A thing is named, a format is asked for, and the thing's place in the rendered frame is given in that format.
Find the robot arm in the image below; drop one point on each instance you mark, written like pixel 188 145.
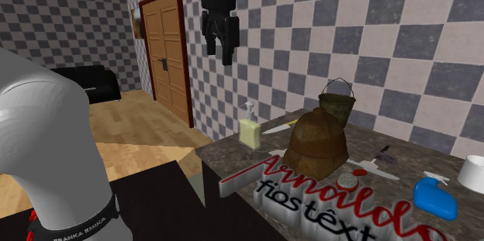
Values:
pixel 45 127

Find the brown double door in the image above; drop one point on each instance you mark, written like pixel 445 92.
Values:
pixel 166 51

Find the yellow soap dispenser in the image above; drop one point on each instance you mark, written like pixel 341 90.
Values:
pixel 249 132

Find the black sofa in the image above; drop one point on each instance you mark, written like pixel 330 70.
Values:
pixel 94 81

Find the rusty green bucket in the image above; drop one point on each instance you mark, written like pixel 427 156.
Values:
pixel 337 106

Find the brown helmet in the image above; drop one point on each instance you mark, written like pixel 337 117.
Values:
pixel 315 142

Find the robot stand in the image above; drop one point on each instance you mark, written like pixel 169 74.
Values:
pixel 151 202

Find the red and white round brush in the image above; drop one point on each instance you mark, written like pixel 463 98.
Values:
pixel 347 181

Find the red black lettering sign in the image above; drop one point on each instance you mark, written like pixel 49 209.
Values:
pixel 321 204

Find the dark purple razor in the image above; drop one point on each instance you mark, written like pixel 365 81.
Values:
pixel 385 156

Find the blue spray bottle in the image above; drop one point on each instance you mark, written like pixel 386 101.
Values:
pixel 433 198

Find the white bowl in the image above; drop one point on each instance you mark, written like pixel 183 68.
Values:
pixel 474 174

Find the wall picture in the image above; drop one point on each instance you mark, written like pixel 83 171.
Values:
pixel 136 23

